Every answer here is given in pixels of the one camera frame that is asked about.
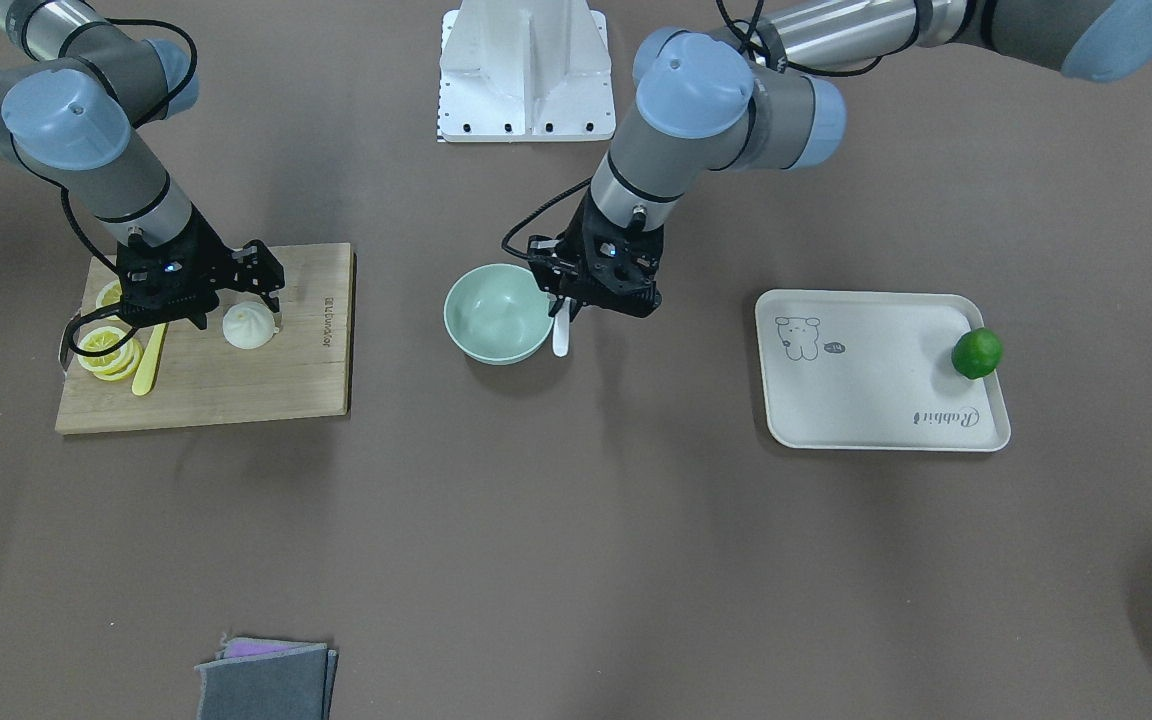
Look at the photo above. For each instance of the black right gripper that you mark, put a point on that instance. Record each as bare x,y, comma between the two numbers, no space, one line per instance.
208,250

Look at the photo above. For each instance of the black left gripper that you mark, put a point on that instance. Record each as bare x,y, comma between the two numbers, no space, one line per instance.
577,244

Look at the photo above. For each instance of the white steamed bun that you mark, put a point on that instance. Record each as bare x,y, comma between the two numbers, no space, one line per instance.
249,325

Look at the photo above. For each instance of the white ceramic spoon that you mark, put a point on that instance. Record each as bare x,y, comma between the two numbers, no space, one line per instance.
561,334

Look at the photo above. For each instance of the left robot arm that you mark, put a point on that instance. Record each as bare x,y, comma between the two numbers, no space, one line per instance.
759,94

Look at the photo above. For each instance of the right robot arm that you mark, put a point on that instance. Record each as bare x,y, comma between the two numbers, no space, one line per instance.
72,117

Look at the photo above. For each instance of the mint green bowl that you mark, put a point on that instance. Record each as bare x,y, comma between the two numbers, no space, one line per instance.
497,314

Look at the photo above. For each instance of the bamboo cutting board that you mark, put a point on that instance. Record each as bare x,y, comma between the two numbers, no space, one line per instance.
303,371

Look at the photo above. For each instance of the yellow plastic knife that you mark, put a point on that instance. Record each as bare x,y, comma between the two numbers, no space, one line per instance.
146,374

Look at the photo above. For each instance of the lemon slice stack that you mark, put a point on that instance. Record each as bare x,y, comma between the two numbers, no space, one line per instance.
110,363

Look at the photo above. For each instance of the cream rabbit tray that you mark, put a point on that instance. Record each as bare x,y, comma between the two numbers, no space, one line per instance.
854,370

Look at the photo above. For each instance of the green lime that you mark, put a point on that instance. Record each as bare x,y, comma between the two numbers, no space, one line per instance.
977,353

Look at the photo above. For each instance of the grey folded cloth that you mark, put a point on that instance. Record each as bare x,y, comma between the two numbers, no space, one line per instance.
257,678

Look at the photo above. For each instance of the metal cutting board handle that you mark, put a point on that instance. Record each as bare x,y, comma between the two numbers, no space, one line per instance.
64,352

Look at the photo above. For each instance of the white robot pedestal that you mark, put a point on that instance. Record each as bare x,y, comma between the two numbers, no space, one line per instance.
525,71

